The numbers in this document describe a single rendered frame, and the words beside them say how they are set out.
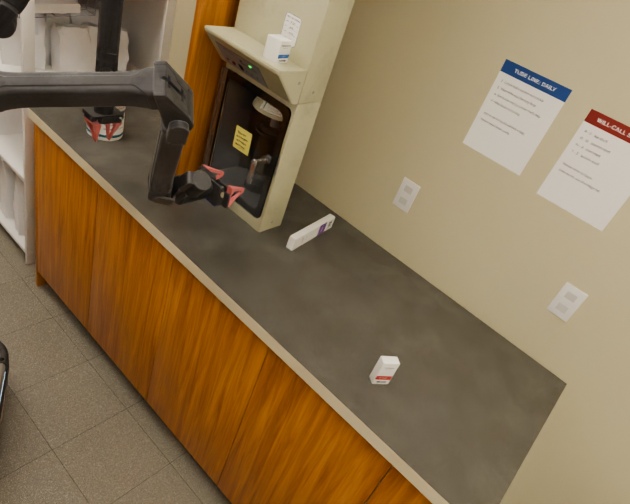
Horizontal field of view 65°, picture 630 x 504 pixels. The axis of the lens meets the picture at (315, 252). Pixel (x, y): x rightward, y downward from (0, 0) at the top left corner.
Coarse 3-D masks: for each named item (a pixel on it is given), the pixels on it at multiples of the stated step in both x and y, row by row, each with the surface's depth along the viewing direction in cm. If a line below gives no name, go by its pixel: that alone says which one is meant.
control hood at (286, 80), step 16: (208, 32) 145; (224, 32) 145; (240, 32) 150; (240, 48) 138; (256, 48) 142; (256, 64) 138; (272, 64) 134; (288, 64) 139; (272, 80) 139; (288, 80) 136; (288, 96) 141
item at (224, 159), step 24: (240, 96) 158; (264, 96) 151; (240, 120) 160; (264, 120) 154; (288, 120) 148; (216, 144) 171; (264, 144) 157; (216, 168) 174; (240, 168) 167; (264, 168) 159; (264, 192) 162
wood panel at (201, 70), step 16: (208, 0) 147; (224, 0) 151; (208, 16) 150; (224, 16) 154; (192, 32) 152; (192, 48) 154; (208, 48) 157; (192, 64) 156; (208, 64) 161; (224, 64) 166; (192, 80) 160; (208, 80) 164; (208, 96) 169; (208, 112) 173; (208, 128) 177; (192, 144) 176; (192, 160) 181
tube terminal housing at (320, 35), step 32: (256, 0) 144; (288, 0) 137; (320, 0) 131; (352, 0) 136; (256, 32) 148; (320, 32) 134; (320, 64) 142; (320, 96) 151; (288, 128) 150; (288, 160) 159; (288, 192) 170; (256, 224) 171
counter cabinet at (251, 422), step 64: (64, 192) 197; (64, 256) 214; (128, 256) 178; (128, 320) 192; (192, 320) 163; (192, 384) 175; (256, 384) 150; (192, 448) 188; (256, 448) 160; (320, 448) 139
